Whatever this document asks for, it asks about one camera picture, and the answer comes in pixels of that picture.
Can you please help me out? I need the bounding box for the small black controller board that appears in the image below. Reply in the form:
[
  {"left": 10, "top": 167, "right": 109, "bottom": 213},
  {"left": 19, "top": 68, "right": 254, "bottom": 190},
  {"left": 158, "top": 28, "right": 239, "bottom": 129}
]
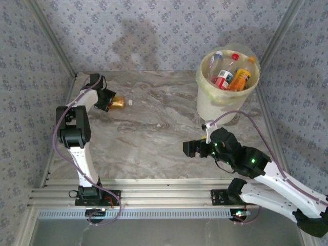
[
  {"left": 230, "top": 209, "right": 251, "bottom": 223},
  {"left": 86, "top": 208, "right": 107, "bottom": 223}
]

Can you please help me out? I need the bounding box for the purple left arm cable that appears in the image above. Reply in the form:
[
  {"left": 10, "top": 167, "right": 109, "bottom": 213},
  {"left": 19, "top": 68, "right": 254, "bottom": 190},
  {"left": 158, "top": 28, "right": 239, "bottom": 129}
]
[{"left": 52, "top": 75, "right": 122, "bottom": 227}]

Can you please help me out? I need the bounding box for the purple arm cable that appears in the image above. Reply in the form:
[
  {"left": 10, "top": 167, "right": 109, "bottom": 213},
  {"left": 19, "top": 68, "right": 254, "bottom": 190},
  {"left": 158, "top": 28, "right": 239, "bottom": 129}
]
[
  {"left": 214, "top": 110, "right": 328, "bottom": 227},
  {"left": 52, "top": 75, "right": 122, "bottom": 227}
]

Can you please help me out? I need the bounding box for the white plastic bin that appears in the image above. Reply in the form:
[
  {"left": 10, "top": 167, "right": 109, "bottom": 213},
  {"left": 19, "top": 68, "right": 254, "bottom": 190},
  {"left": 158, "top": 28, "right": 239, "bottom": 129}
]
[{"left": 196, "top": 48, "right": 261, "bottom": 126}]

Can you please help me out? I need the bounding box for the purple blue label clear bottle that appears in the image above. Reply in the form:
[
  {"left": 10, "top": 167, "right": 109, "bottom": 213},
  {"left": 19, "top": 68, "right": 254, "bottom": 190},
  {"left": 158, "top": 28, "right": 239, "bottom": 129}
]
[{"left": 209, "top": 50, "right": 224, "bottom": 77}]

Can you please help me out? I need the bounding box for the red gold label bottle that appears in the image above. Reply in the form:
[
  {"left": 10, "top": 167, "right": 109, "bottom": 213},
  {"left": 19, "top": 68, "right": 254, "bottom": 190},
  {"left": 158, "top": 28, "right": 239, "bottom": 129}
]
[{"left": 109, "top": 96, "right": 126, "bottom": 110}]

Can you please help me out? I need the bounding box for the grey slotted cable duct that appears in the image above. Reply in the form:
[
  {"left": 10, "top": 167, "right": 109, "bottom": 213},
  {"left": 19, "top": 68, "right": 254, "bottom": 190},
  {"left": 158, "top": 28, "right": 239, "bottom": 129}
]
[{"left": 37, "top": 207, "right": 253, "bottom": 220}]

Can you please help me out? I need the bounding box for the orange juice bottle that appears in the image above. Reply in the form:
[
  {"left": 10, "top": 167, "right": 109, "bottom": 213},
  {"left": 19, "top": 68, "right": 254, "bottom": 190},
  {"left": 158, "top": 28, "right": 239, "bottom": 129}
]
[{"left": 228, "top": 56, "right": 257, "bottom": 92}]

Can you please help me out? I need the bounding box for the aluminium frame post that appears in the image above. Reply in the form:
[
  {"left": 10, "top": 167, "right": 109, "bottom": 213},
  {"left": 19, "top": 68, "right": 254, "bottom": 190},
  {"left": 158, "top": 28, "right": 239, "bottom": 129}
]
[
  {"left": 25, "top": 0, "right": 78, "bottom": 78},
  {"left": 260, "top": 0, "right": 305, "bottom": 65}
]

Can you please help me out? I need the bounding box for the red white label water bottle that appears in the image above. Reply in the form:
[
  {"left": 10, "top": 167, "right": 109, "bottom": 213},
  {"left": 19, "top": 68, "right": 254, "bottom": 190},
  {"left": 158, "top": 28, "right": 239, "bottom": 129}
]
[{"left": 214, "top": 53, "right": 239, "bottom": 90}]

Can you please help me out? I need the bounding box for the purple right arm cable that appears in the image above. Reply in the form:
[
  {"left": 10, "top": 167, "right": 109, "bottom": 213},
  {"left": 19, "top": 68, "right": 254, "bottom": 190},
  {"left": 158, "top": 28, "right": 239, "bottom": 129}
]
[{"left": 214, "top": 110, "right": 328, "bottom": 227}]

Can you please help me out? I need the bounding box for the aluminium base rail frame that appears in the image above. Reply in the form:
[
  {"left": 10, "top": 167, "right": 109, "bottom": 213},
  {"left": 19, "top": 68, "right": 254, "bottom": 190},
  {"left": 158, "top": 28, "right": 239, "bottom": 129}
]
[{"left": 27, "top": 178, "right": 308, "bottom": 209}]

